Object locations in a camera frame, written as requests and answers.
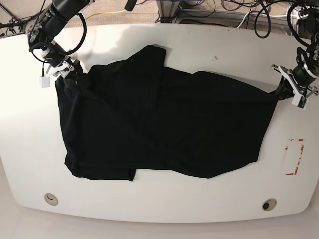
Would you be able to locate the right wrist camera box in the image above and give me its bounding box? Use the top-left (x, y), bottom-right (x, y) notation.
top-left (39, 76), bottom-right (50, 88)

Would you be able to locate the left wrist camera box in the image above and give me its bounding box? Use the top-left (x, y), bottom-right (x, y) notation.
top-left (292, 94), bottom-right (309, 110)

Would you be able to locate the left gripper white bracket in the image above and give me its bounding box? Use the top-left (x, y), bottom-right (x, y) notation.
top-left (271, 64), bottom-right (318, 96)

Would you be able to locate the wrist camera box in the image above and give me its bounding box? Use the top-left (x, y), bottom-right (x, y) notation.
top-left (39, 76), bottom-right (50, 88)
top-left (292, 94), bottom-right (309, 110)

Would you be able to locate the red tape rectangle marking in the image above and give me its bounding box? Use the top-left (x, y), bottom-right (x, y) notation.
top-left (283, 138), bottom-right (305, 176)

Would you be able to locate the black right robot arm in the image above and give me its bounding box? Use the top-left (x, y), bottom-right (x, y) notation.
top-left (27, 0), bottom-right (94, 84)

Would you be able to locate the aluminium centre post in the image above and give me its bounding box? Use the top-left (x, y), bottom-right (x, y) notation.
top-left (156, 0), bottom-right (180, 23)

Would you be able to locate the left table grommet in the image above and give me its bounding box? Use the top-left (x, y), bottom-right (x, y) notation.
top-left (44, 193), bottom-right (58, 206)

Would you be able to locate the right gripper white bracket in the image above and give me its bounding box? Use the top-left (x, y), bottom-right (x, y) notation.
top-left (44, 60), bottom-right (77, 79)

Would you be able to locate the table grommet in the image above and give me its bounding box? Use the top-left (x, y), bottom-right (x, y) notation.
top-left (44, 193), bottom-right (58, 206)
top-left (262, 199), bottom-right (277, 212)

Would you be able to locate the black T-shirt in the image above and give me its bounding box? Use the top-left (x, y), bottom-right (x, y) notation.
top-left (55, 45), bottom-right (278, 181)

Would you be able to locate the right table grommet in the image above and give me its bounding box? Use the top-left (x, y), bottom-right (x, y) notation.
top-left (262, 199), bottom-right (277, 212)

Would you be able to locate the yellow cable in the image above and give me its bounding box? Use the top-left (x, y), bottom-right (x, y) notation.
top-left (79, 9), bottom-right (128, 27)

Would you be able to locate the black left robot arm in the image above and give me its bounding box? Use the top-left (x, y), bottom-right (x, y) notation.
top-left (287, 0), bottom-right (319, 94)

